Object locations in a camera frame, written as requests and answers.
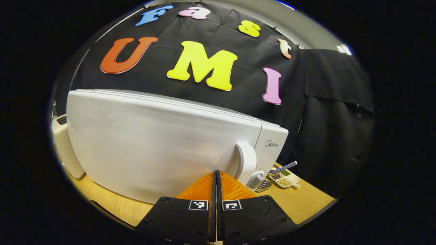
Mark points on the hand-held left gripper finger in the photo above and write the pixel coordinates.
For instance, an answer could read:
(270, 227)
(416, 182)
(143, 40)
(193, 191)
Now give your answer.
(219, 217)
(213, 217)

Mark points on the white microwave oven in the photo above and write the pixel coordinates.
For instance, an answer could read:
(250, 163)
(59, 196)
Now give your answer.
(153, 143)

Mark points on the white divided grain dish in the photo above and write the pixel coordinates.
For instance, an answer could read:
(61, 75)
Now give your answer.
(287, 182)

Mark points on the black backdrop cloth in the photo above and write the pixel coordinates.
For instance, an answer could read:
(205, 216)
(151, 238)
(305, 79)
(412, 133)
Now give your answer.
(323, 136)

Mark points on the white toaster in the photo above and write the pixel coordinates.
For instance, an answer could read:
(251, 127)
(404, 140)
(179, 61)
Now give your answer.
(66, 149)

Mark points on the small ceiling light panel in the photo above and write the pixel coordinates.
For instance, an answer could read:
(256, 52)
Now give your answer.
(344, 49)

